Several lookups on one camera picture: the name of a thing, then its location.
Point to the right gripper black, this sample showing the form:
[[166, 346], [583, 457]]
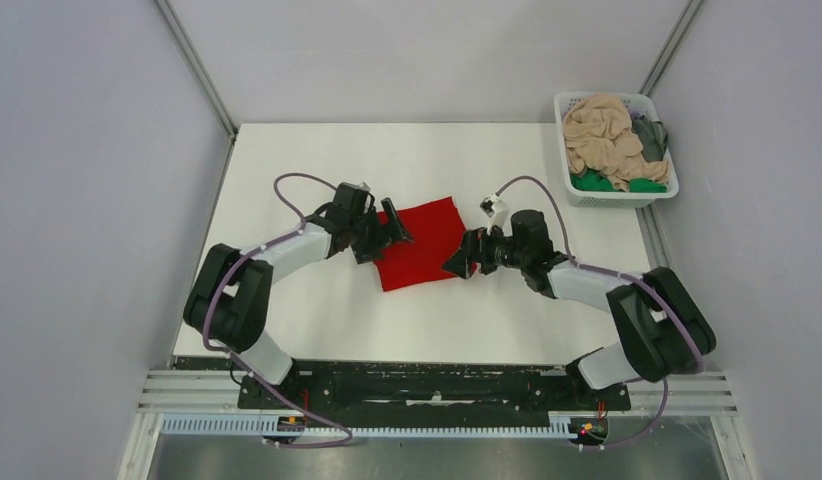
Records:
[[461, 264]]

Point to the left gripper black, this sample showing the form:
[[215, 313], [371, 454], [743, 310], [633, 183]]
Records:
[[394, 233]]

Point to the red t shirt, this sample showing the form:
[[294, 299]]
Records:
[[437, 230]]

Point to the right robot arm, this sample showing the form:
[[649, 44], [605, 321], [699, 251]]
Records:
[[661, 331]]

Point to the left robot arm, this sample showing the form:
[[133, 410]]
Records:
[[229, 300]]

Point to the green t shirt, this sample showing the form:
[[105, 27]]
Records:
[[594, 181]]

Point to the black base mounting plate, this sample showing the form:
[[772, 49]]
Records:
[[359, 394]]

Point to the beige t shirt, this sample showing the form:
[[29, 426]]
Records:
[[597, 133]]

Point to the grey t shirt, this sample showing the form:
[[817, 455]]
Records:
[[653, 136]]

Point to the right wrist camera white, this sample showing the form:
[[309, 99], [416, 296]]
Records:
[[497, 211]]

